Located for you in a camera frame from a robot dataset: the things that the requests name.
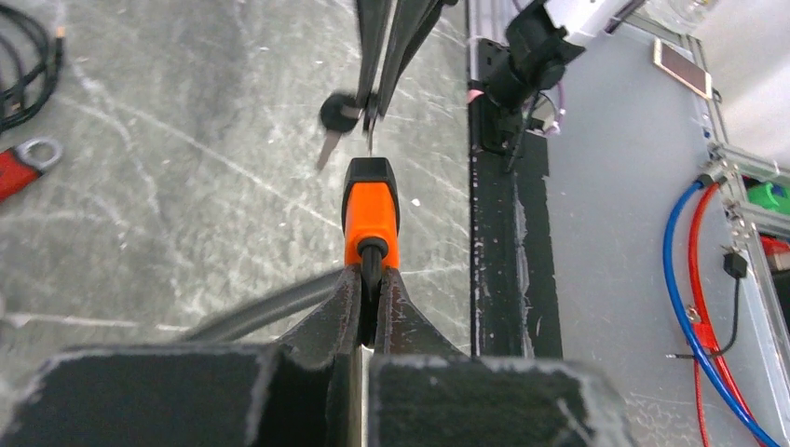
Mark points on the red handled adjustable wrench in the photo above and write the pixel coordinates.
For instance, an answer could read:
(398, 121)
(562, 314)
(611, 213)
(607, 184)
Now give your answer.
(19, 167)

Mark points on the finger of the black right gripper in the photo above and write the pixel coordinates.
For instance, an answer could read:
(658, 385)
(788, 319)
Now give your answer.
(412, 22)
(372, 17)

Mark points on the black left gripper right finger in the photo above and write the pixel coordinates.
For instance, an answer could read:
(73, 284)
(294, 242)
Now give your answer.
(424, 393)

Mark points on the gold smartphone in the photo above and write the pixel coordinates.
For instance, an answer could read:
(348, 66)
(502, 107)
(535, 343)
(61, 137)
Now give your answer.
(682, 69)

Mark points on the orange black padlock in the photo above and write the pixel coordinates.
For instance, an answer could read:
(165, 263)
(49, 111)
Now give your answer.
(371, 221)

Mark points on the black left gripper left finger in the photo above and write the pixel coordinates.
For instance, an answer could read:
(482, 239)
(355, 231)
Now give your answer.
(301, 390)

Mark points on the green object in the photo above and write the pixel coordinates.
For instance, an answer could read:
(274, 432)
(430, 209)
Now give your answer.
(770, 196)

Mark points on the aluminium frame rail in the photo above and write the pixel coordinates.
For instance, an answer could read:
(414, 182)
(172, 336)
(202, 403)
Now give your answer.
(721, 171)

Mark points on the black headed key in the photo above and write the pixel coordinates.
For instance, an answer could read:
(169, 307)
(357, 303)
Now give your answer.
(339, 115)

